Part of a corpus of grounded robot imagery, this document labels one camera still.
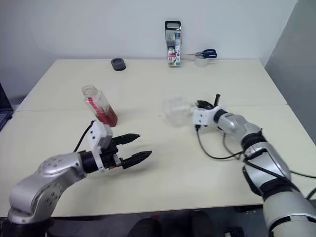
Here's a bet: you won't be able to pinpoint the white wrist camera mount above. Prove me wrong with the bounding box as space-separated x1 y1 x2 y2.
192 105 227 129
88 120 114 172

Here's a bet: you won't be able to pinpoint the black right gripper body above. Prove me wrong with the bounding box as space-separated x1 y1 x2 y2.
201 100 216 110

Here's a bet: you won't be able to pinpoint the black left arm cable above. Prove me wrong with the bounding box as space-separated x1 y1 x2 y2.
73 120 96 153

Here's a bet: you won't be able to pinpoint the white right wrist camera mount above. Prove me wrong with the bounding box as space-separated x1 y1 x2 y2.
192 105 227 129

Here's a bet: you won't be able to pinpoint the blue handled scissors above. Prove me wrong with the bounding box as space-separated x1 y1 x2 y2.
184 48 218 59

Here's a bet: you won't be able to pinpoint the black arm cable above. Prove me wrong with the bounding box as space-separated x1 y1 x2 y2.
73 120 96 153
195 124 247 160

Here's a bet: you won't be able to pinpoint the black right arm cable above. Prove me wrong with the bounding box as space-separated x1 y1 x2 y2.
195 124 247 160

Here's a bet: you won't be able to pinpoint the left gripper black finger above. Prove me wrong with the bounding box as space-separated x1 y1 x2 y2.
122 150 153 170
111 133 141 147

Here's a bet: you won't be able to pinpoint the clear bottle with red liquid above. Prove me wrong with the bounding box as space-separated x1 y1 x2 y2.
81 84 119 128

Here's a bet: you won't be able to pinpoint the marker pen pack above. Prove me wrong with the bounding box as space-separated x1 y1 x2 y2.
164 20 182 68

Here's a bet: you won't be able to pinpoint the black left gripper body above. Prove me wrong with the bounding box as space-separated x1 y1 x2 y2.
100 137 124 171

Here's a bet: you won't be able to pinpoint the clear tape roll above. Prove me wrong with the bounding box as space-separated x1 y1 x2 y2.
194 57 211 68

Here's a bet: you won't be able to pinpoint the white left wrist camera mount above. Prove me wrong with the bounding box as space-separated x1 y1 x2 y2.
88 120 114 172

